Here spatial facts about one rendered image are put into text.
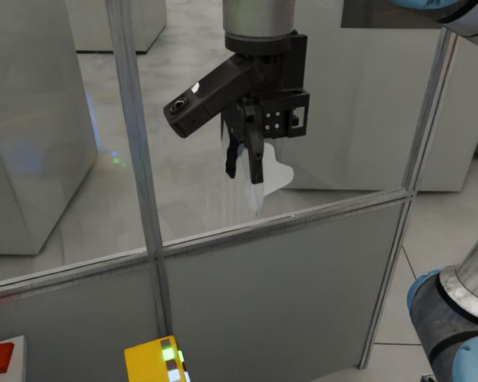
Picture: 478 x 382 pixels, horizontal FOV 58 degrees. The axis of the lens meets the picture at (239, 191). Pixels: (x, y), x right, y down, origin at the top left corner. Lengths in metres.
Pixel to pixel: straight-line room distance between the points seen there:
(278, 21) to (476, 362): 0.53
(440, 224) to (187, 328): 2.10
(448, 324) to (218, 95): 0.52
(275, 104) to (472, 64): 2.56
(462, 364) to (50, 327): 1.02
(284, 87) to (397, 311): 2.07
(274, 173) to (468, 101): 2.63
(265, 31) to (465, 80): 2.62
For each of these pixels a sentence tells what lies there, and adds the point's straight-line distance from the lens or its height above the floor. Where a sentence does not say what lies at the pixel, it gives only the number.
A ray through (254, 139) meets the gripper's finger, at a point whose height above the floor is 1.58.
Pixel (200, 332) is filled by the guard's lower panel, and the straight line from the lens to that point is 1.50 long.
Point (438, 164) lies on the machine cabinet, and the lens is 3.25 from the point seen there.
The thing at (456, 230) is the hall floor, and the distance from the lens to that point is 3.15.
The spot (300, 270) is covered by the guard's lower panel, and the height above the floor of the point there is 0.77.
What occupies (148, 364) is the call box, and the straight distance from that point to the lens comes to 0.89.
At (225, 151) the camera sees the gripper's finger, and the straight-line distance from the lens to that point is 0.57.
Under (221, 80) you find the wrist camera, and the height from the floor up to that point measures 1.64.
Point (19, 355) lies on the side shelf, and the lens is 1.26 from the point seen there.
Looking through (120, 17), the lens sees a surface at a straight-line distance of 0.92.
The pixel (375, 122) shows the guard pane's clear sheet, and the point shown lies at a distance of 1.29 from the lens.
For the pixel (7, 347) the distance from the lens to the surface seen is 1.27.
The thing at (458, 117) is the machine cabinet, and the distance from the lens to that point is 3.11.
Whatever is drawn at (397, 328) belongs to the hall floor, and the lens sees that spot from 2.41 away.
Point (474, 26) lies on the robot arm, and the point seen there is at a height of 1.72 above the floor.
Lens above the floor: 1.80
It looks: 35 degrees down
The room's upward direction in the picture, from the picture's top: straight up
